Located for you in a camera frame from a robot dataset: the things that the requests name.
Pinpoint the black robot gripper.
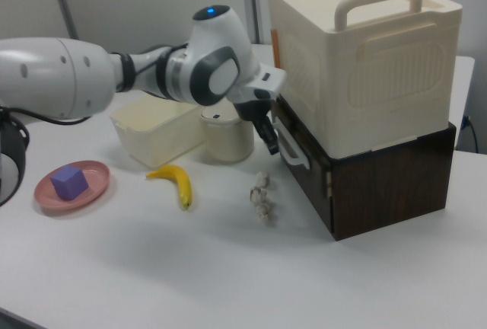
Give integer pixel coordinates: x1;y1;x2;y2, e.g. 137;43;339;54
227;66;287;155

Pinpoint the brown drawer with white handle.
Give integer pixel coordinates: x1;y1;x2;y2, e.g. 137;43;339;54
272;94;335;231

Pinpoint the small cream trash can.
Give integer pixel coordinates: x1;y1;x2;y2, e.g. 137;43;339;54
199;101;255;164

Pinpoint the white toy dumpling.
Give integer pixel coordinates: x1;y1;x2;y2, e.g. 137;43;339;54
255;171;272;190
255;202;274;224
249;187;268;206

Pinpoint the yellow toy banana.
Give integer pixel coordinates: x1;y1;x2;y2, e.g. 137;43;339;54
145;164;193;210

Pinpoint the open cream plastic bin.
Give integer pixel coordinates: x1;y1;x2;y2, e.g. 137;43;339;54
110;94;207;168

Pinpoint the dark brown wooden cabinet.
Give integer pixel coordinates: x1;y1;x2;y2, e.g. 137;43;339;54
272;94;457;243

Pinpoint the pink plate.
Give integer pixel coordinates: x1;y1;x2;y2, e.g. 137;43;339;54
33;159;112;217

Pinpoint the purple cube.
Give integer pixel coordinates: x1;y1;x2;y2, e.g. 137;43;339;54
49;165;90;202

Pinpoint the cream plastic box with handles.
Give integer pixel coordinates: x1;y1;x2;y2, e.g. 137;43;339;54
266;0;464;157

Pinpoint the thin dark cable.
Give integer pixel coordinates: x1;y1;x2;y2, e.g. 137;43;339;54
461;114;479;154

